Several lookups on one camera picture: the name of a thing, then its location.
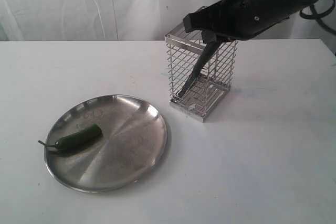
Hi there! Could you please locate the black kitchen knife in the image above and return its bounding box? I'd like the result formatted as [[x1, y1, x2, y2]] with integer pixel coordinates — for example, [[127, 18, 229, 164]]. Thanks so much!
[[177, 41, 222, 98]]

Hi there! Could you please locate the steel wire utensil basket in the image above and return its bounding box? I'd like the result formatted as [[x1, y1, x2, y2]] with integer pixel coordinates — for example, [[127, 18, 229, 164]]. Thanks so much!
[[165, 23, 238, 122]]

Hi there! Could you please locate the green cucumber with stem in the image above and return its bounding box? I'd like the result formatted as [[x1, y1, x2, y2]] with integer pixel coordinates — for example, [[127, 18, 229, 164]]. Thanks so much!
[[37, 124, 102, 151]]

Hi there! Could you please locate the round stainless steel plate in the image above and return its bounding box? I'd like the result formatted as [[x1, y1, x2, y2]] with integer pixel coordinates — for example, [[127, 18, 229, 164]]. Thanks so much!
[[44, 94, 170, 193]]

